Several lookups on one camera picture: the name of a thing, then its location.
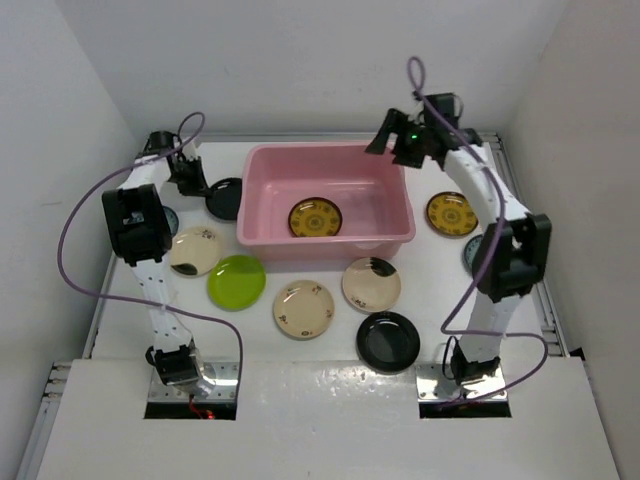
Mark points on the metal base plate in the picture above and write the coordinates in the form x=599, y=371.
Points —
x=434, y=387
x=218, y=385

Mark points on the black plate front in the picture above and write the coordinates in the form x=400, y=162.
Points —
x=387, y=342

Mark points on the cream plate left brushstroke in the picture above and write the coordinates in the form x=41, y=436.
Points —
x=195, y=251

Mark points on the pink plastic bin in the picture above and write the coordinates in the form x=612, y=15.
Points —
x=369, y=191

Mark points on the cream floral plate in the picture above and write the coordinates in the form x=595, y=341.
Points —
x=303, y=309

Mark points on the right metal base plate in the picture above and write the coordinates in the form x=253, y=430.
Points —
x=434, y=387

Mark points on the blue patterned plate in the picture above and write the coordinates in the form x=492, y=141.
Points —
x=172, y=220
x=469, y=252

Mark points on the lime green plate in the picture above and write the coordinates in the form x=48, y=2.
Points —
x=236, y=282

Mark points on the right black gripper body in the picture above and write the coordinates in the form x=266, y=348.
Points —
x=413, y=140

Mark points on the yellow patterned plate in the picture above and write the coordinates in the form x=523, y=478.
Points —
x=315, y=217
x=450, y=214

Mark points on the blue patterned plate left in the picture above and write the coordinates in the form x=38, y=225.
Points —
x=172, y=220

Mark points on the blue patterned plate right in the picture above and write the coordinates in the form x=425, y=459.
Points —
x=469, y=252

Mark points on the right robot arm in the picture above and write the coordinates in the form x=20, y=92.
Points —
x=512, y=256

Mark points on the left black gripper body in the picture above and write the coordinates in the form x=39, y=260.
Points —
x=185, y=178

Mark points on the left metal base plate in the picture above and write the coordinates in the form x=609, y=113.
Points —
x=218, y=385

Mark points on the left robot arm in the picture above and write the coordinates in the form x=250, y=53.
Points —
x=140, y=235

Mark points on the cream plate black brushstroke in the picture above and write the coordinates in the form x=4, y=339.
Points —
x=371, y=284

